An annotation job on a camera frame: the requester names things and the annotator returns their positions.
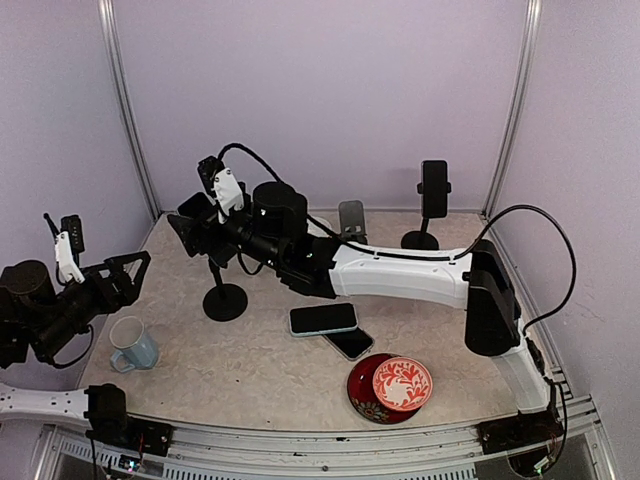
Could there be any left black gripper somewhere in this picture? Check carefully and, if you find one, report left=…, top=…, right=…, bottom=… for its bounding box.
left=35, top=251, right=151, bottom=358

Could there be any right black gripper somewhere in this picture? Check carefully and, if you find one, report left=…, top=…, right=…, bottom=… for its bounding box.
left=166, top=194, right=285, bottom=272

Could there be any lone black smartphone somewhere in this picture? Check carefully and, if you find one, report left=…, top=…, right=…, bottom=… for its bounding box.
left=178, top=192, right=217, bottom=227

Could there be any black pole phone stand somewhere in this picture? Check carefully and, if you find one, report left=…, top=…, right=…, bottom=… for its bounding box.
left=401, top=160, right=451, bottom=250
left=202, top=259, right=248, bottom=322

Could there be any blue smartphone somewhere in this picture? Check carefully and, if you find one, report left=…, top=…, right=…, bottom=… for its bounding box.
left=289, top=303, right=358, bottom=337

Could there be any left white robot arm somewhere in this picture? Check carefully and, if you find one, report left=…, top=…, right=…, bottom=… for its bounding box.
left=1, top=251, right=151, bottom=445

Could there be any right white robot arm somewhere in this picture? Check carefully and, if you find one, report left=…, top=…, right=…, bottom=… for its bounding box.
left=168, top=182, right=554, bottom=444

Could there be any right small desk phone stand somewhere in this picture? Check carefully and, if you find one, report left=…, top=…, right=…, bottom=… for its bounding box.
left=338, top=200, right=368, bottom=245

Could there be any light blue mug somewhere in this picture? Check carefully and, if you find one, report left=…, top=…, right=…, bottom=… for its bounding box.
left=109, top=316, right=159, bottom=374

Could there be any dark red floral plate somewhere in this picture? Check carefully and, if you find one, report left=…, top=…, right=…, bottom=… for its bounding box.
left=347, top=353, right=418, bottom=425

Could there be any red white patterned bowl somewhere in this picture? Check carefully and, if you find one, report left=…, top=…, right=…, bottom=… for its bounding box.
left=372, top=357, right=433, bottom=412

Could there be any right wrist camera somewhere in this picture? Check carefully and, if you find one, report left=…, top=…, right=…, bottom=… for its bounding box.
left=197, top=156, right=245, bottom=224

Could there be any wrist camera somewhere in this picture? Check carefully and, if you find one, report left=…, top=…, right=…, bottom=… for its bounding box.
left=197, top=156, right=245, bottom=224
left=55, top=214, right=85, bottom=285

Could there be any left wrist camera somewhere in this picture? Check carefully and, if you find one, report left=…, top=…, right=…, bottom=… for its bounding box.
left=55, top=214, right=85, bottom=285

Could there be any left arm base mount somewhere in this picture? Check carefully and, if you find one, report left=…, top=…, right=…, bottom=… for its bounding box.
left=83, top=384, right=174, bottom=457

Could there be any left aluminium corner post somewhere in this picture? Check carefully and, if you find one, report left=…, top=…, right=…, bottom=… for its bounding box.
left=97, top=0, right=162, bottom=222

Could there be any aluminium corner post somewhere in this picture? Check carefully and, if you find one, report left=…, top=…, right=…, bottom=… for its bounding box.
left=483, top=0, right=544, bottom=217
left=97, top=0, right=162, bottom=222

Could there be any right aluminium corner post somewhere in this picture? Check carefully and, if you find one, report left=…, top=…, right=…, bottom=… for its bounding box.
left=483, top=0, right=544, bottom=217

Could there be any front aluminium frame rail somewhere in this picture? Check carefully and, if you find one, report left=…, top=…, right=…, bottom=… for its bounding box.
left=37, top=407, right=616, bottom=480

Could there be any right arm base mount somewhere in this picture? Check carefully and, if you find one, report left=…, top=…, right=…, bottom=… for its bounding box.
left=477, top=407, right=564, bottom=455

